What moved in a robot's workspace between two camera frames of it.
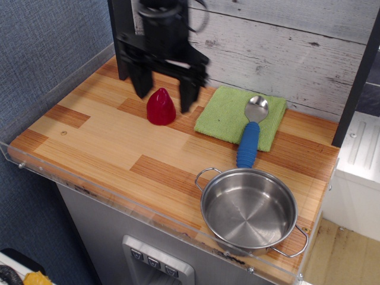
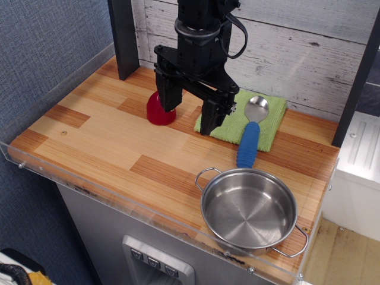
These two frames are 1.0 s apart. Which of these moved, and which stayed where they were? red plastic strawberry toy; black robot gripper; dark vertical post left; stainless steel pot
Moved: black robot gripper
Stayed: dark vertical post left; red plastic strawberry toy; stainless steel pot
